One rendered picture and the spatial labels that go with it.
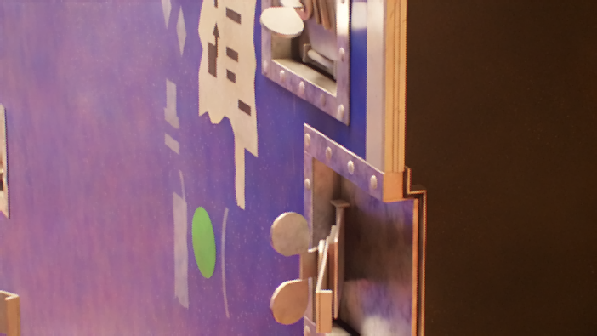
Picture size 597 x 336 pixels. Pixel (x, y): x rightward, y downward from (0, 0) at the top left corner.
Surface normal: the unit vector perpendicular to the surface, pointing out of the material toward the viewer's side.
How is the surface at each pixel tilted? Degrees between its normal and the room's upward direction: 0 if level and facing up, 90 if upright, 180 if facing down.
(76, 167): 90
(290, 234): 90
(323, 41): 101
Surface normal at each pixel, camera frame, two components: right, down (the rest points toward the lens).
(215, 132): -0.93, 0.10
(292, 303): 0.58, 0.22
